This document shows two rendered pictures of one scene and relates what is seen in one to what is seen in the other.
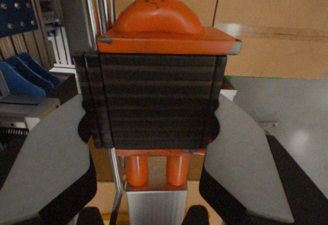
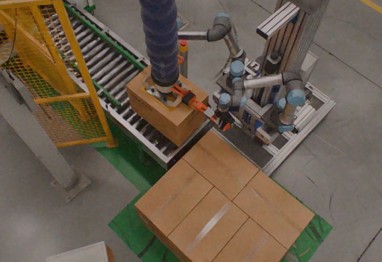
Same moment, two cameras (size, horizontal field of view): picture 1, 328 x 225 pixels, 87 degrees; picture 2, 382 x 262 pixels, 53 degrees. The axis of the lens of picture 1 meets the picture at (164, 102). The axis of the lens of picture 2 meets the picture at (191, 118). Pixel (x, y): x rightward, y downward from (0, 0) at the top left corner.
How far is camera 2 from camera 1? 2.88 m
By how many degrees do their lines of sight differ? 26
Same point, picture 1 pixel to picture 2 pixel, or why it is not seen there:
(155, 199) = (211, 113)
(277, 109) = (82, 208)
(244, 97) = (115, 191)
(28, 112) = not seen: hidden behind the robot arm
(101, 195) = (199, 96)
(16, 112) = not seen: hidden behind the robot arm
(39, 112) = not seen: hidden behind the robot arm
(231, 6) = (200, 182)
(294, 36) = (169, 199)
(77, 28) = (236, 133)
